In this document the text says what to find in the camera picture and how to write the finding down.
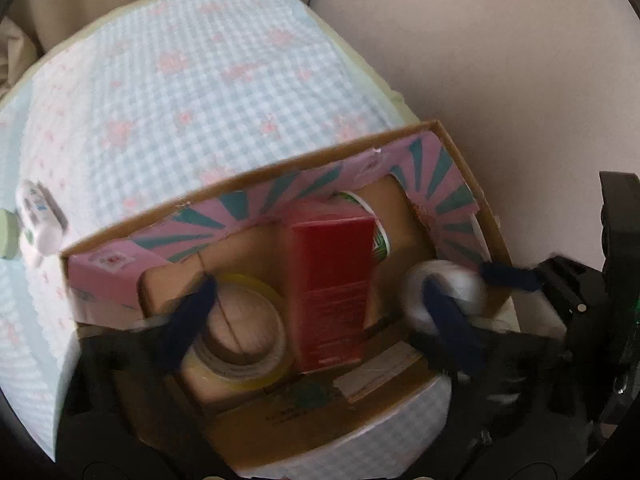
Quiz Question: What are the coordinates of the red carton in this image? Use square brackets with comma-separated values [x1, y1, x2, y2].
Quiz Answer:
[279, 204, 379, 377]

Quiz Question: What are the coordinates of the green and white cup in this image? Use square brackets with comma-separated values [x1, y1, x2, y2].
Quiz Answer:
[334, 191, 392, 264]

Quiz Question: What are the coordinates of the white round container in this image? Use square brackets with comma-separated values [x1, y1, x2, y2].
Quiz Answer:
[403, 259, 489, 337]

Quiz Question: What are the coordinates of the white small bottle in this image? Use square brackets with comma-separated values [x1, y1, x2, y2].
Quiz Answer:
[15, 179, 69, 255]

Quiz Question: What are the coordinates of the cream mattress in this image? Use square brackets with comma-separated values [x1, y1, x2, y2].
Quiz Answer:
[0, 0, 433, 128]

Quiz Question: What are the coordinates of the cardboard box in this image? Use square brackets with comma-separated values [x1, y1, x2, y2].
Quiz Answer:
[60, 119, 515, 479]

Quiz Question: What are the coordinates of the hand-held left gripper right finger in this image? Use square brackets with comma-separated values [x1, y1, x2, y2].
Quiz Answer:
[409, 278, 572, 452]

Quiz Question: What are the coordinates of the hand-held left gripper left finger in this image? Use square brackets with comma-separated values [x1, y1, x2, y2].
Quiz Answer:
[75, 275, 222, 463]

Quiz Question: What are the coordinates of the pale green block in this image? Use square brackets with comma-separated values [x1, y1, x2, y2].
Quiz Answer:
[0, 209, 22, 262]

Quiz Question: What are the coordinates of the clear tape roll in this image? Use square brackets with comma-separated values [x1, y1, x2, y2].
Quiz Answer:
[179, 274, 294, 397]

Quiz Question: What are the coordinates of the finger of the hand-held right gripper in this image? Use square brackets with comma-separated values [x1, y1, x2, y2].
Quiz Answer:
[479, 256, 603, 333]

